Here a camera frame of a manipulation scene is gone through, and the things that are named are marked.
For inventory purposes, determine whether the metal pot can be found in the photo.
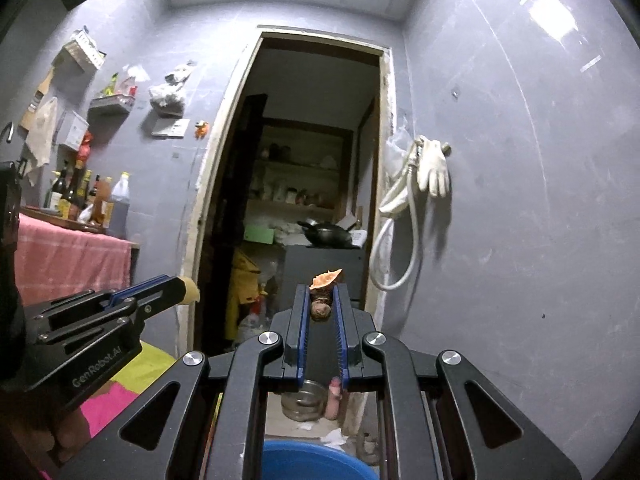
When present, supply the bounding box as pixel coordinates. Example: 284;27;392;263
280;379;326;422

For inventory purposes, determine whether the clear plastic bag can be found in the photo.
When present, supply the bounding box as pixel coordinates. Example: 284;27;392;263
385;119;416;171

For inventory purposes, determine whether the white wall switch plate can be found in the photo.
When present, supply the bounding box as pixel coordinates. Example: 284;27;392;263
151;117;191;140

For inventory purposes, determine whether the wooden shelf unit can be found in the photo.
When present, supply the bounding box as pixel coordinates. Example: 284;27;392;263
247;117;354;222

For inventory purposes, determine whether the hanging white cloth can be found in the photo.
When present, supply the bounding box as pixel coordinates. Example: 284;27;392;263
22;95;59;186

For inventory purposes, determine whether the white plastic jug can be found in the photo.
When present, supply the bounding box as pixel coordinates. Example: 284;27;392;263
234;310;274;347

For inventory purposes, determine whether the white door frame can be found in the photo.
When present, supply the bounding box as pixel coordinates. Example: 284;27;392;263
174;24;402;362

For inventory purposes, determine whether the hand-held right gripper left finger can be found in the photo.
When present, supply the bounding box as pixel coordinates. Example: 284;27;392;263
56;284;312;480

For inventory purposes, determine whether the blue plastic basin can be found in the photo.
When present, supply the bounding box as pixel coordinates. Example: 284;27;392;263
262;439;382;480

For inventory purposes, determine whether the white wall box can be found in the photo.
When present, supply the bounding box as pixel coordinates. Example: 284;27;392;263
57;109;91;151

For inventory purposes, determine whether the grey wall shelf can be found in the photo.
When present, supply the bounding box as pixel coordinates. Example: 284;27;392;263
88;93;137;121

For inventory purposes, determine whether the pink checked towel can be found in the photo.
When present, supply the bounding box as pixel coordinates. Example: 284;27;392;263
13;212;135;307

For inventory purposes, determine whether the white hanging plastic bag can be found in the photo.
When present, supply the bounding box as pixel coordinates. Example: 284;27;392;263
148;62;197;119

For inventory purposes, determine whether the orange shell scrap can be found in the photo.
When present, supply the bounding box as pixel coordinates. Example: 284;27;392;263
309;268;344;291

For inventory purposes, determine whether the grey cabinet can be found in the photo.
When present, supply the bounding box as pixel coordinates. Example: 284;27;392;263
277;244;367;312

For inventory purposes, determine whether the large dark liquid bottle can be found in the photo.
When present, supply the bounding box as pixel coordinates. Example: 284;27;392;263
107;172;132;240

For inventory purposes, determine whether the green and pink printed blanket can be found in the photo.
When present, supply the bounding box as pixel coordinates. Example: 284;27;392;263
80;339;177;442

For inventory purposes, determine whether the white rubber glove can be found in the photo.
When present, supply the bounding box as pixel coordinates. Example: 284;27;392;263
416;134;454;199

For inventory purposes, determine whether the red packet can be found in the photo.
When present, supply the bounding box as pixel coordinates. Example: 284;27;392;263
74;129;95;166

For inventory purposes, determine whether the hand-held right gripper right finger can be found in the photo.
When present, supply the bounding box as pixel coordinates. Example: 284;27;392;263
332;283;583;480

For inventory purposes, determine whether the dark glass bottle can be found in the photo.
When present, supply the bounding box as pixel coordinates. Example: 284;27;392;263
64;159;86;221
43;169;69;214
79;169;96;211

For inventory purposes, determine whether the white hose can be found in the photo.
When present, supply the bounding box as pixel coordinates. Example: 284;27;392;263
368;149;426;292

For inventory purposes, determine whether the yellow bag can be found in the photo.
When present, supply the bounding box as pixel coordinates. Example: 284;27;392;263
227;249;264;342

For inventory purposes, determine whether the person's left hand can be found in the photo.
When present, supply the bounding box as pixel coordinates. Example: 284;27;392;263
0;381;99;468

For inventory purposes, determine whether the wooden board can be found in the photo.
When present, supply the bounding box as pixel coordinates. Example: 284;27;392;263
18;67;56;131

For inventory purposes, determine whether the orange liquid bottle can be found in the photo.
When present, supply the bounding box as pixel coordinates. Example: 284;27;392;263
92;175;114;229

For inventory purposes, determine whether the pale yellow scrap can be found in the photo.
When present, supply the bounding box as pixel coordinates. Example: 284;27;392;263
180;276;201;306

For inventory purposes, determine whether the cream rubber glove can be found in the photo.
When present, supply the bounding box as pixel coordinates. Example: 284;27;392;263
378;169;419;217

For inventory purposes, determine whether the pink bottle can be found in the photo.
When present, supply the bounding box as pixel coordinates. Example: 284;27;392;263
323;378;346;420

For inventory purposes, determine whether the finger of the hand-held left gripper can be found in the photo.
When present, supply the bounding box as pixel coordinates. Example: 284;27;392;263
36;279;188;357
24;274;174;324

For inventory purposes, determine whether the black wok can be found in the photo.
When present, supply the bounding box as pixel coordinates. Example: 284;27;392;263
297;219;361;250

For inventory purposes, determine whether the dark wooden door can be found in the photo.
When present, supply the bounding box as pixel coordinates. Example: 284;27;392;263
199;93;269;357

